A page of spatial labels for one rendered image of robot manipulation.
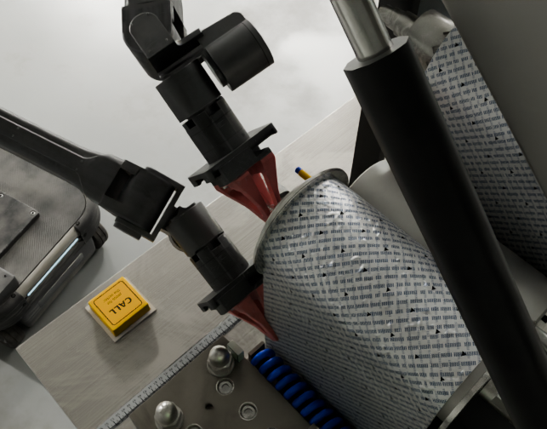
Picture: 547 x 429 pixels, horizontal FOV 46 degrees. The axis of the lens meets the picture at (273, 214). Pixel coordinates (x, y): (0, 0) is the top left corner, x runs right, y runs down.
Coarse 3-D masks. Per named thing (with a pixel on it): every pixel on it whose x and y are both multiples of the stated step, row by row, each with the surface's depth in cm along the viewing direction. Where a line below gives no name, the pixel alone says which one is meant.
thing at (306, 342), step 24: (264, 288) 75; (264, 312) 81; (288, 312) 74; (288, 336) 79; (312, 336) 73; (288, 360) 86; (312, 360) 78; (336, 360) 72; (312, 384) 84; (336, 384) 77; (360, 384) 70; (336, 408) 82; (360, 408) 75; (384, 408) 69
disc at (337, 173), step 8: (336, 168) 70; (312, 176) 67; (320, 176) 67; (328, 176) 69; (336, 176) 70; (344, 176) 72; (304, 184) 66; (312, 184) 67; (296, 192) 66; (304, 192) 67; (288, 200) 66; (280, 208) 66; (288, 208) 66; (272, 216) 66; (280, 216) 66; (272, 224) 66; (264, 232) 66; (264, 240) 67; (256, 248) 68; (264, 248) 68; (256, 256) 68; (256, 264) 70
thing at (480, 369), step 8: (480, 368) 57; (472, 376) 57; (480, 376) 57; (464, 384) 58; (472, 384) 57; (456, 392) 58; (464, 392) 58; (448, 400) 59; (456, 400) 58; (448, 408) 59; (440, 416) 61
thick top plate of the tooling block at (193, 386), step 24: (168, 384) 85; (192, 384) 85; (216, 384) 85; (240, 384) 85; (264, 384) 85; (144, 408) 83; (192, 408) 83; (216, 408) 83; (240, 408) 83; (264, 408) 83; (288, 408) 83
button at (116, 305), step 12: (108, 288) 104; (120, 288) 104; (132, 288) 104; (96, 300) 103; (108, 300) 103; (120, 300) 103; (132, 300) 103; (144, 300) 103; (96, 312) 102; (108, 312) 102; (120, 312) 102; (132, 312) 102; (144, 312) 104; (108, 324) 101; (120, 324) 101
